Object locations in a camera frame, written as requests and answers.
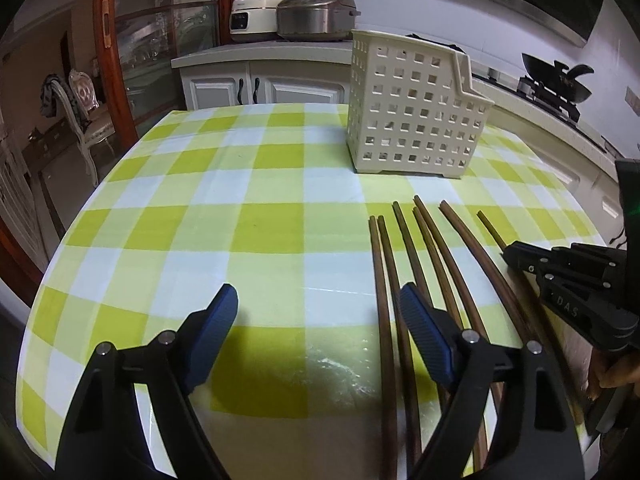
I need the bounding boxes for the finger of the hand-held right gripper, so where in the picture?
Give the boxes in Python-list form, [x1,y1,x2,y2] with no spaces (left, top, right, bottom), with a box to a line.
[551,242,627,292]
[501,241,640,354]

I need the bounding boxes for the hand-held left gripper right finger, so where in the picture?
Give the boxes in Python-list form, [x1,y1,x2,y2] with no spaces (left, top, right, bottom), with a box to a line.
[399,282,587,480]

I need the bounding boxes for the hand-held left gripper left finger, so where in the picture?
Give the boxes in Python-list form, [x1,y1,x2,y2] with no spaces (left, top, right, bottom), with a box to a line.
[54,283,240,480]

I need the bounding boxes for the row of wooden chopsticks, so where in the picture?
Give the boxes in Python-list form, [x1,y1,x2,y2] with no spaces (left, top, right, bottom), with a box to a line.
[368,196,588,480]

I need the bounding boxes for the white perforated plastic basket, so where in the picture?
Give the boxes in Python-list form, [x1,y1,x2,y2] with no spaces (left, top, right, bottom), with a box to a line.
[346,30,496,180]

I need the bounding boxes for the person's right hand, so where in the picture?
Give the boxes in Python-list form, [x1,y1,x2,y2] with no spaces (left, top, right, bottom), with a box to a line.
[585,351,640,402]

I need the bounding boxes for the green white checkered tablecloth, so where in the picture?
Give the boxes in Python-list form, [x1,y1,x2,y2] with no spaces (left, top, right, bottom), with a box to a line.
[15,102,616,480]

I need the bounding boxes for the black wok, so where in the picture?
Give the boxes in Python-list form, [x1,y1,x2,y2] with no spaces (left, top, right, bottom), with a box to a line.
[521,52,595,106]

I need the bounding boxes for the white kitchen base cabinet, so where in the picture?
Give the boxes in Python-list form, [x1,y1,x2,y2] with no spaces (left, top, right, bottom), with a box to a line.
[171,40,356,111]

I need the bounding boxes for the white ornate dining chair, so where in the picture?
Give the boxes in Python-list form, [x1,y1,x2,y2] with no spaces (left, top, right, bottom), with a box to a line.
[42,69,116,188]

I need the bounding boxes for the dark cloth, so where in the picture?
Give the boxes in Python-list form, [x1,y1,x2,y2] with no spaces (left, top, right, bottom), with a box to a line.
[40,74,66,118]

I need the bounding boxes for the red wooden glass sliding door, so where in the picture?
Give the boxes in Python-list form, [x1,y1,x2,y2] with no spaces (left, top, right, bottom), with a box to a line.
[92,0,236,153]

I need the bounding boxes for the white rice cooker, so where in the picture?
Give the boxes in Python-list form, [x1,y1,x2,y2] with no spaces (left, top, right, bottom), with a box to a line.
[229,0,287,43]

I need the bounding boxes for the silver rice cooker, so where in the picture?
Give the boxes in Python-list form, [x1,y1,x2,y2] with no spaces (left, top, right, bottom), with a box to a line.
[276,0,362,42]

